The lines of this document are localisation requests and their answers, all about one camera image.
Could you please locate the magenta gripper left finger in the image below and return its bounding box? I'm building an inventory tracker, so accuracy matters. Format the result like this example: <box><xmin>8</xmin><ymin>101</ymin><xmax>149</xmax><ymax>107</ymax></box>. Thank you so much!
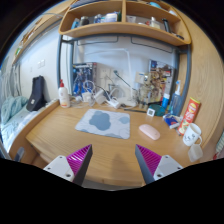
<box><xmin>43</xmin><ymin>143</ymin><xmax>93</xmax><ymax>187</ymax></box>

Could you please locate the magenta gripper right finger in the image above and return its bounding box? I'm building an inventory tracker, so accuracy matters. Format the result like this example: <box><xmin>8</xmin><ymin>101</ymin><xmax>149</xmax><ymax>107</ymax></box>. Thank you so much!
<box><xmin>135</xmin><ymin>145</ymin><xmax>182</xmax><ymax>184</ymax></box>

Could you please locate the pink computer mouse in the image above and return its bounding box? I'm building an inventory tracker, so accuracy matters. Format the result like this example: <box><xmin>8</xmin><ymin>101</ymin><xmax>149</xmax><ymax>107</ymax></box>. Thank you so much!
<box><xmin>139</xmin><ymin>124</ymin><xmax>160</xmax><ymax>140</ymax></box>

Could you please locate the grey blue mouse pad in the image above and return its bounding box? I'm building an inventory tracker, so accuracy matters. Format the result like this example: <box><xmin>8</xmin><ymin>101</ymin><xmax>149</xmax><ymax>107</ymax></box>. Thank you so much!
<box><xmin>75</xmin><ymin>109</ymin><xmax>130</xmax><ymax>139</ymax></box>

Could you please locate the clear plastic cup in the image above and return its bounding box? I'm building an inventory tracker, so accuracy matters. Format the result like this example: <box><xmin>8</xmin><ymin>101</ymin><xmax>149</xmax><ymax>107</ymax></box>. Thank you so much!
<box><xmin>188</xmin><ymin>144</ymin><xmax>203</xmax><ymax>162</ymax></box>

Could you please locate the white mug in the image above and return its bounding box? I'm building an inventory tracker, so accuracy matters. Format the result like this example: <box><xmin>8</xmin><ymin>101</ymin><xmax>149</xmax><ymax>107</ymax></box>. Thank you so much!
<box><xmin>183</xmin><ymin>123</ymin><xmax>202</xmax><ymax>146</ymax></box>

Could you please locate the blue white packet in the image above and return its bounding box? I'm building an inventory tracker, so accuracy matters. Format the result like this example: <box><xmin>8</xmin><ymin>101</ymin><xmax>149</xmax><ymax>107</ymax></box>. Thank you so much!
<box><xmin>164</xmin><ymin>114</ymin><xmax>182</xmax><ymax>129</ymax></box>

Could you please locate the small white clock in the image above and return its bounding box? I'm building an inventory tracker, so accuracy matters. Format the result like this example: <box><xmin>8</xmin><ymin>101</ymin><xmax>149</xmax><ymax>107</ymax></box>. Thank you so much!
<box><xmin>147</xmin><ymin>108</ymin><xmax>155</xmax><ymax>117</ymax></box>

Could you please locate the blue spray bottle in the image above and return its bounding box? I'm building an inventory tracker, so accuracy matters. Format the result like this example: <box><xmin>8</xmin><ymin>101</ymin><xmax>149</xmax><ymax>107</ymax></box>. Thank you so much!
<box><xmin>170</xmin><ymin>80</ymin><xmax>181</xmax><ymax>115</ymax></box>

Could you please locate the white lotion bottle red cap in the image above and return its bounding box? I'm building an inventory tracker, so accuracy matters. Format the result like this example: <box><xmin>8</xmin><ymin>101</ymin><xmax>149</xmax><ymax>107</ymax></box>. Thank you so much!
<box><xmin>59</xmin><ymin>80</ymin><xmax>70</xmax><ymax>108</ymax></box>

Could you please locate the white power strip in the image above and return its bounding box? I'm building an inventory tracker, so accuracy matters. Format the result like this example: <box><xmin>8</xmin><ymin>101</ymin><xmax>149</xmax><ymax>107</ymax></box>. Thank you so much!
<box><xmin>107</xmin><ymin>99</ymin><xmax>120</xmax><ymax>109</ymax></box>

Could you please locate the red chips can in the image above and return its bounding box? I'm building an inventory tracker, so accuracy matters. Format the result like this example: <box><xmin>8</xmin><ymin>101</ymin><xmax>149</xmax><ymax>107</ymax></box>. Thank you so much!
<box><xmin>178</xmin><ymin>98</ymin><xmax>200</xmax><ymax>135</ymax></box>

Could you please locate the black bag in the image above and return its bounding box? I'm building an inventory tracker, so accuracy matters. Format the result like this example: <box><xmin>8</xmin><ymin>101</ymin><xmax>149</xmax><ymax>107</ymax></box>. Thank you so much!
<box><xmin>26</xmin><ymin>76</ymin><xmax>46</xmax><ymax>112</ymax></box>

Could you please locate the bed with light bedding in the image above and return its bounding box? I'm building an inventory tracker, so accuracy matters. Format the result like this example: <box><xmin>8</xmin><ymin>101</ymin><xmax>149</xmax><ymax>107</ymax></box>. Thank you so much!
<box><xmin>0</xmin><ymin>96</ymin><xmax>37</xmax><ymax>152</ymax></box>

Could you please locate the blue poster box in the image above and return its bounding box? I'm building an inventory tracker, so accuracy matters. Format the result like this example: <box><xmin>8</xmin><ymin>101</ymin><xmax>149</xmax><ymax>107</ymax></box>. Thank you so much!
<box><xmin>72</xmin><ymin>62</ymin><xmax>97</xmax><ymax>96</ymax></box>

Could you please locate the wooden wall shelf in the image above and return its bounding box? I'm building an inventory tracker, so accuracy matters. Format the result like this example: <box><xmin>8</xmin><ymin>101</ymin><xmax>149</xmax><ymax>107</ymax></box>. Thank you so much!
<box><xmin>59</xmin><ymin>0</ymin><xmax>191</xmax><ymax>46</ymax></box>

